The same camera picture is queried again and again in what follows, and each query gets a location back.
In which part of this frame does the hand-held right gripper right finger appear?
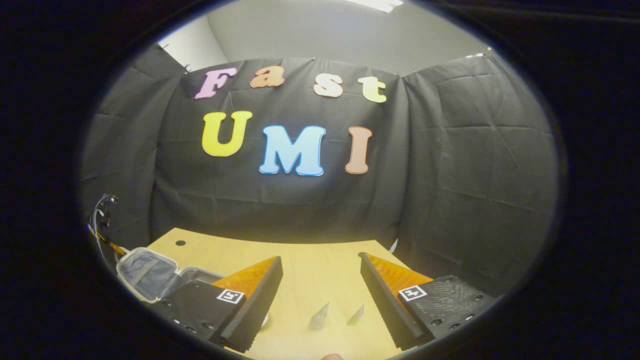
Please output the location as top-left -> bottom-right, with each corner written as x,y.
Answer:
359,252 -> 497,351

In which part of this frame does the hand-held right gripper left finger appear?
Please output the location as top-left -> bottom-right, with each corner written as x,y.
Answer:
152,256 -> 284,354

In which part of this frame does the small white suitcase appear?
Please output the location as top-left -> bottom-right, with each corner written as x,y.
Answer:
116,247 -> 227,304

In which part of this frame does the black backdrop cloth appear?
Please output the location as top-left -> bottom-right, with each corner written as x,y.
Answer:
80,42 -> 560,298

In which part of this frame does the ceiling light panel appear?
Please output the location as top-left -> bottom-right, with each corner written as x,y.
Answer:
350,0 -> 404,14

